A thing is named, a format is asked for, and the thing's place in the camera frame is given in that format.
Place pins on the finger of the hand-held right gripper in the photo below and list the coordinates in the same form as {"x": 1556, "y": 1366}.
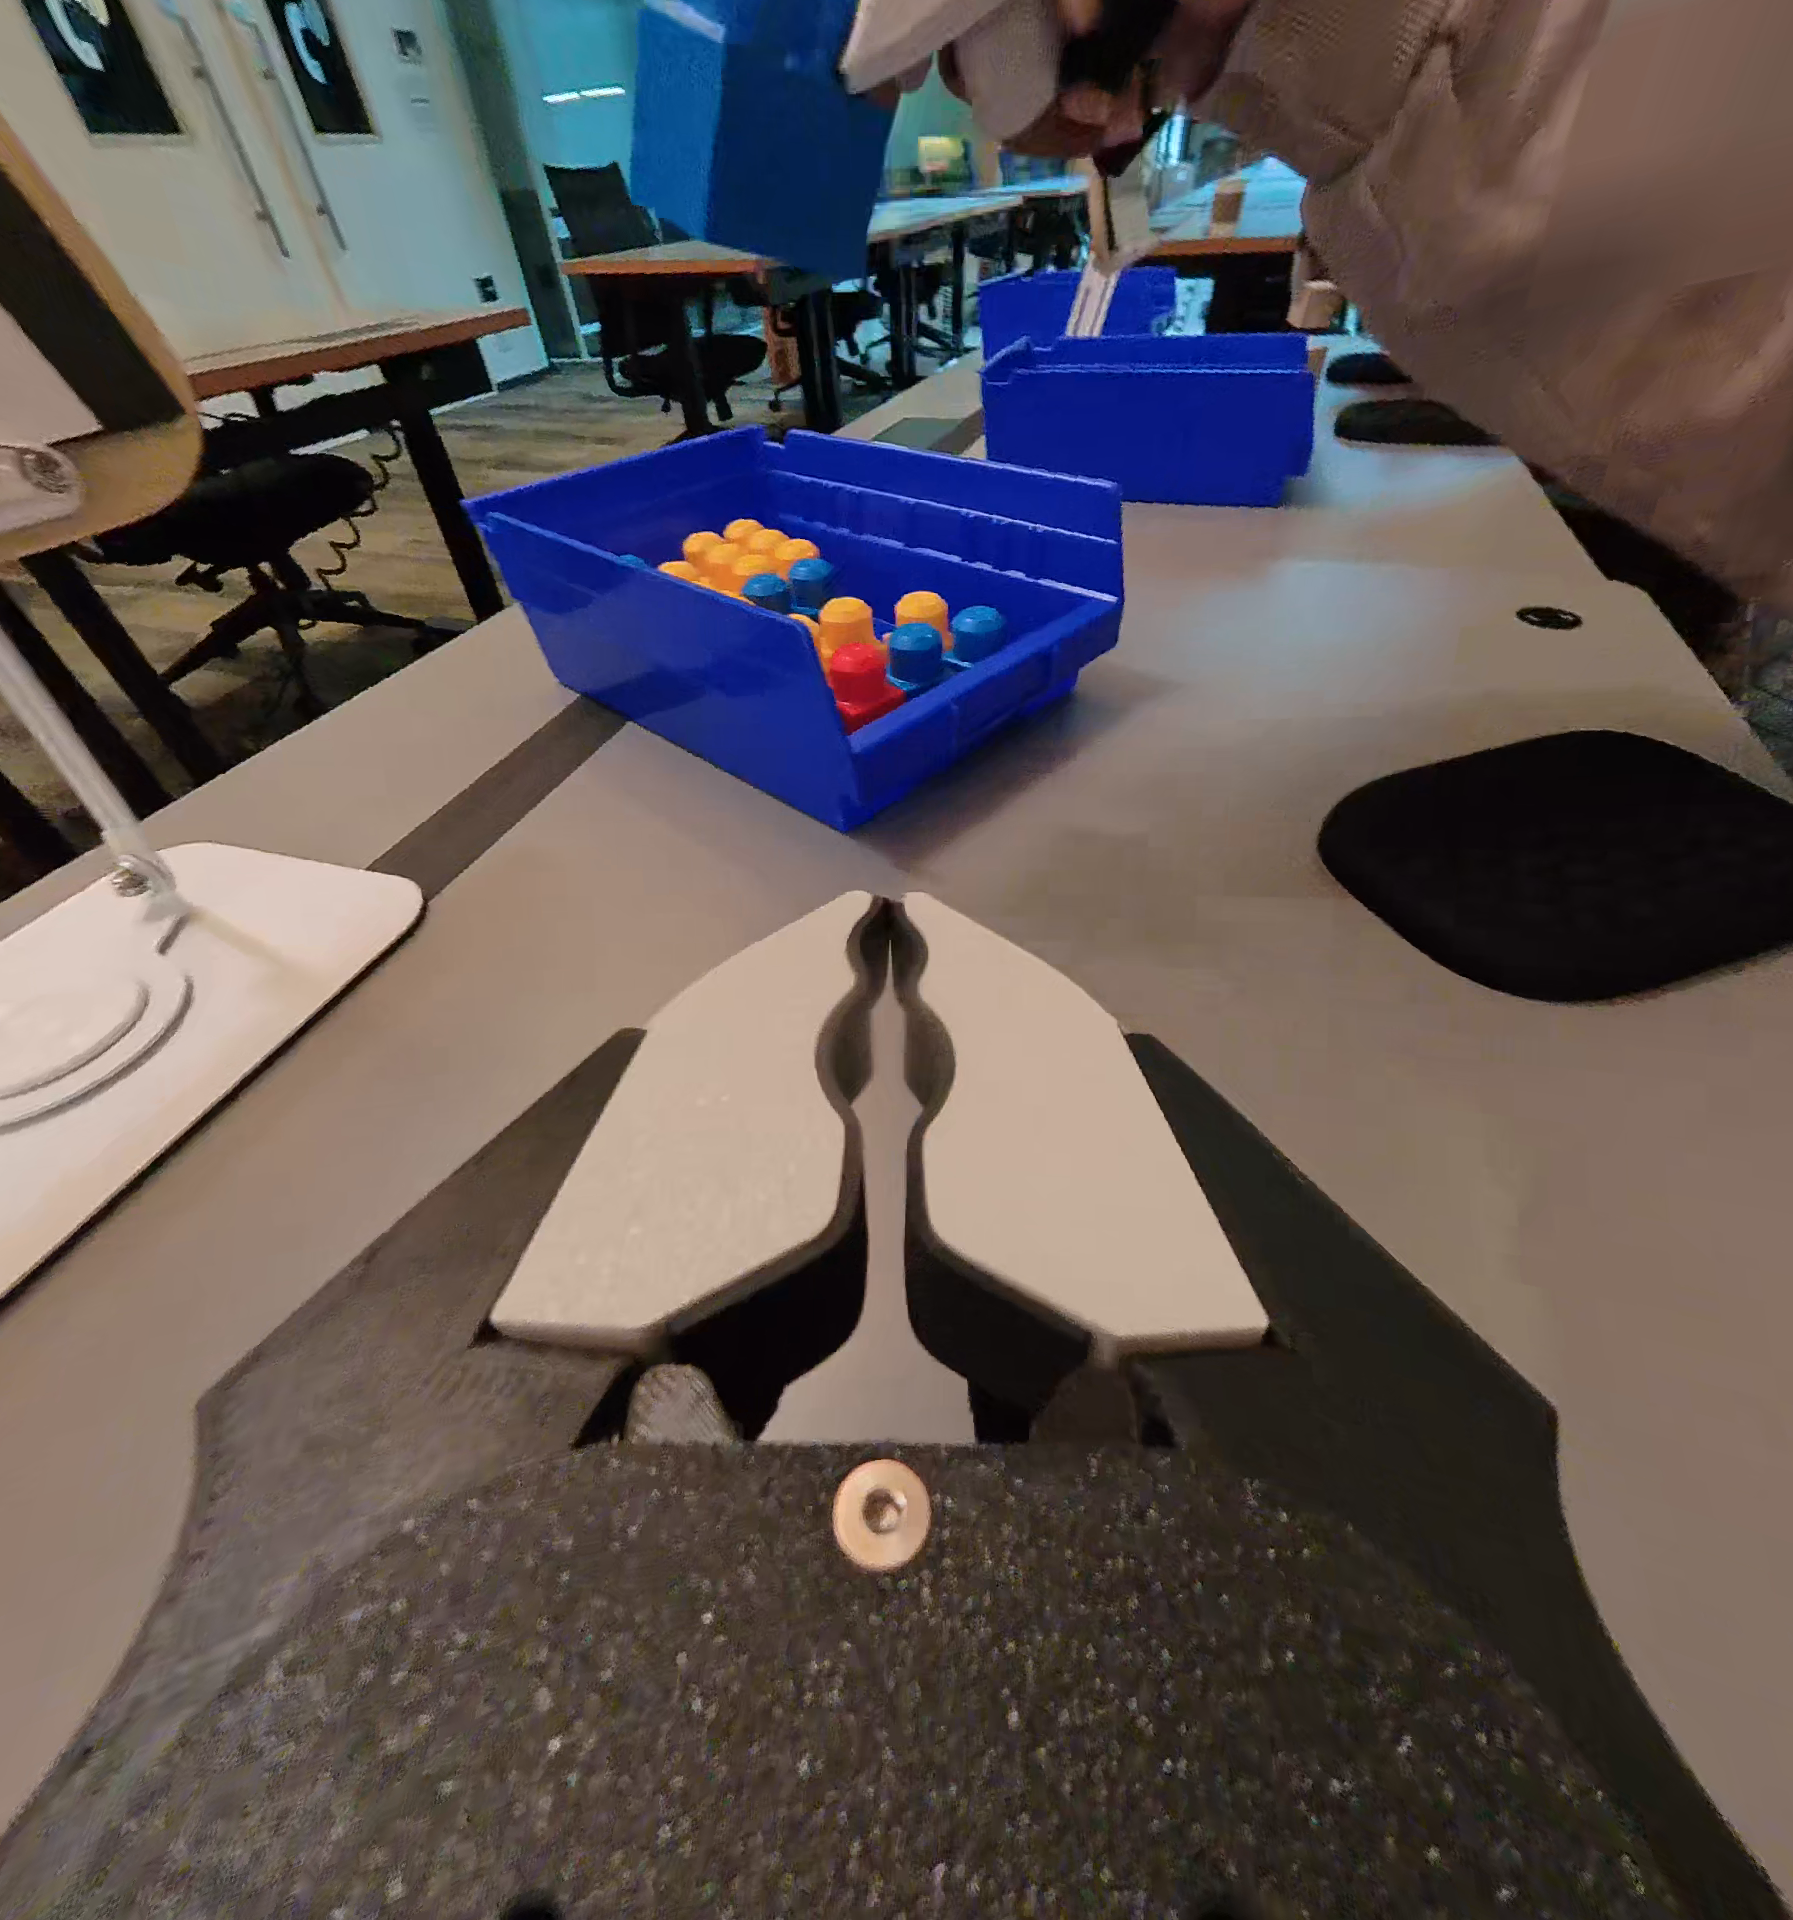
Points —
{"x": 941, "y": 37}
{"x": 1008, "y": 90}

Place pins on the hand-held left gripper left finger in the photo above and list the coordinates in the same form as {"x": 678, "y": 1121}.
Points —
{"x": 687, "y": 1171}

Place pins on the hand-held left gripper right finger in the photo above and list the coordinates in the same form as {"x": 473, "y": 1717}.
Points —
{"x": 1077, "y": 1184}

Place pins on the blue plastic storage bin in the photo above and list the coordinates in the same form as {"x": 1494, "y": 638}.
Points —
{"x": 762, "y": 135}
{"x": 715, "y": 704}
{"x": 1032, "y": 308}
{"x": 1151, "y": 434}

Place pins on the pile of colourful building blocks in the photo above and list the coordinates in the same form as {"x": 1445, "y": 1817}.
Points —
{"x": 755, "y": 563}

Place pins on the person's right forearm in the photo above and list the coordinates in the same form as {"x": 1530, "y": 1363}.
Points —
{"x": 1586, "y": 270}

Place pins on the person's right hand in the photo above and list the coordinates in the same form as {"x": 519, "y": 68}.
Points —
{"x": 1077, "y": 137}

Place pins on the wooden office desk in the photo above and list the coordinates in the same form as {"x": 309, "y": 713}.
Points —
{"x": 957, "y": 211}
{"x": 658, "y": 258}
{"x": 357, "y": 337}

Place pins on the black office chair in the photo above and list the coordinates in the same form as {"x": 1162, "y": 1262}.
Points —
{"x": 597, "y": 211}
{"x": 252, "y": 495}

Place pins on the black desk mat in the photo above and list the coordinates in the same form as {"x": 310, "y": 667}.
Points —
{"x": 1370, "y": 368}
{"x": 1413, "y": 422}
{"x": 1586, "y": 872}

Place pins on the black door sign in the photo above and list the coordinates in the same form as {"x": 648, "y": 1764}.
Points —
{"x": 318, "y": 68}
{"x": 100, "y": 68}

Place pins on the black desk grommet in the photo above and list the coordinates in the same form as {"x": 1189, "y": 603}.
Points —
{"x": 1551, "y": 617}

